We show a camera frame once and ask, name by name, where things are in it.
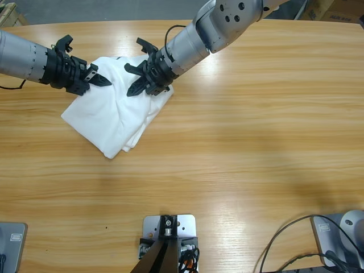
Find long black cable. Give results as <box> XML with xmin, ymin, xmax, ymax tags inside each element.
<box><xmin>260</xmin><ymin>215</ymin><xmax>359</xmax><ymax>273</ymax></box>

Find grey metal leg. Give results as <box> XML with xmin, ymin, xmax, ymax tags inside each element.
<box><xmin>293</xmin><ymin>0</ymin><xmax>310</xmax><ymax>20</ymax></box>

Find thin dark base cable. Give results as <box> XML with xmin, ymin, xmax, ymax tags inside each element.
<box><xmin>280</xmin><ymin>254</ymin><xmax>346</xmax><ymax>273</ymax></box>

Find wooden pallet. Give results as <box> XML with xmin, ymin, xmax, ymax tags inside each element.
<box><xmin>0</xmin><ymin>2</ymin><xmax>28</xmax><ymax>28</ymax></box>

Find white t-shirt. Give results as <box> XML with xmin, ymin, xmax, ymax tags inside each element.
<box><xmin>60</xmin><ymin>55</ymin><xmax>175</xmax><ymax>159</ymax></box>

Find white mount block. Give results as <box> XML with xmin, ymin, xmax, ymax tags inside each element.
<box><xmin>141</xmin><ymin>214</ymin><xmax>199</xmax><ymax>273</ymax></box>

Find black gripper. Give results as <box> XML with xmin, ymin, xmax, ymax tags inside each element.
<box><xmin>124</xmin><ymin>49</ymin><xmax>179</xmax><ymax>98</ymax></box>
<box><xmin>39</xmin><ymin>46</ymin><xmax>112</xmax><ymax>97</ymax></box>

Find grey base plate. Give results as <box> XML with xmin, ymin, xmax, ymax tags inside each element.
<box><xmin>311</xmin><ymin>214</ymin><xmax>364</xmax><ymax>268</ymax></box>
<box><xmin>0</xmin><ymin>222</ymin><xmax>28</xmax><ymax>273</ymax></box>

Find cardboard box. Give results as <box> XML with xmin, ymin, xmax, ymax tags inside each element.
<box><xmin>300</xmin><ymin>0</ymin><xmax>364</xmax><ymax>23</ymax></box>

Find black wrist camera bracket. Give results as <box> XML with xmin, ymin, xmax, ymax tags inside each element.
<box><xmin>135</xmin><ymin>36</ymin><xmax>159</xmax><ymax>57</ymax></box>
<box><xmin>55</xmin><ymin>34</ymin><xmax>74</xmax><ymax>53</ymax></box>

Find orange and black cable bundle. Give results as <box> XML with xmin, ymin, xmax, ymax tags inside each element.
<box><xmin>178</xmin><ymin>246</ymin><xmax>201</xmax><ymax>273</ymax></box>

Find thin black wrist camera cable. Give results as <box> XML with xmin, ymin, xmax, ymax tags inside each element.
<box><xmin>164</xmin><ymin>24</ymin><xmax>187</xmax><ymax>57</ymax></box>
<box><xmin>0</xmin><ymin>78</ymin><xmax>27</xmax><ymax>89</ymax></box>

